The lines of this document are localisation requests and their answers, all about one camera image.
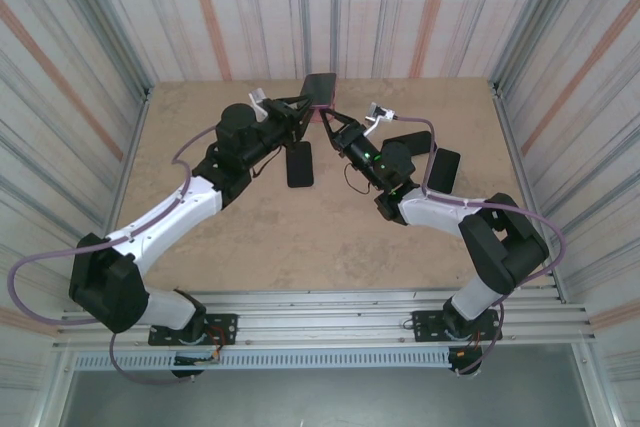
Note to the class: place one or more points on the black phone case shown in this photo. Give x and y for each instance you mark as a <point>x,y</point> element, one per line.
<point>300,187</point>

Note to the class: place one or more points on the right arm's black base plate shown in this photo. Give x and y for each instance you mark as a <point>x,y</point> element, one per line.
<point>425,327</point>

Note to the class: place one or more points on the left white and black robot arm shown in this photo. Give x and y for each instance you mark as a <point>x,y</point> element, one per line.
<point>165,217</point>

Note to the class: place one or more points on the aluminium side rail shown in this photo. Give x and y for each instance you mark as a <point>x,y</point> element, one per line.
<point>146,94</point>
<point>496,92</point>

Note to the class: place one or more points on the small circuit board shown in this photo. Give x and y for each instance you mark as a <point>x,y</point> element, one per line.
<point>192,360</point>
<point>459,354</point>

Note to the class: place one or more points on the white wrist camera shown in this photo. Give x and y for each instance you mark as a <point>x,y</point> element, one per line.
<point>380,114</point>
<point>258,99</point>

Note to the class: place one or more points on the aluminium rail frame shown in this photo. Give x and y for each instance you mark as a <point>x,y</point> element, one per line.
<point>325,317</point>

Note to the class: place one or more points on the left arm's black base plate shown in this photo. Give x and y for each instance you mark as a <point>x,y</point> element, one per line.
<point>225,327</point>

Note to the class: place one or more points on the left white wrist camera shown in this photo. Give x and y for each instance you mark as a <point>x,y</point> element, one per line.
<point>258,99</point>

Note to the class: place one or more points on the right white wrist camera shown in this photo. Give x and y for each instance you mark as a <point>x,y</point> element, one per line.
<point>380,114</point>

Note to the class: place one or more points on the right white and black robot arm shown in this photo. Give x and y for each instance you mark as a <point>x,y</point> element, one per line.
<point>435,212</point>

